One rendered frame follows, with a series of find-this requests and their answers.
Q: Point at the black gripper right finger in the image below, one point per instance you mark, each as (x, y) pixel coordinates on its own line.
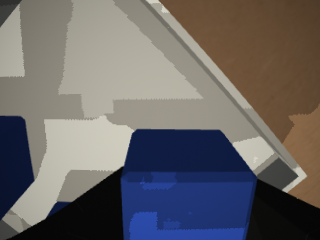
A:
(277, 215)

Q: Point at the blue block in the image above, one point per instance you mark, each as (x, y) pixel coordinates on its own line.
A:
(181, 184)
(57, 206)
(16, 172)

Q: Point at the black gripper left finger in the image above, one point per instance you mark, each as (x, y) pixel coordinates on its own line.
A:
(95, 215)

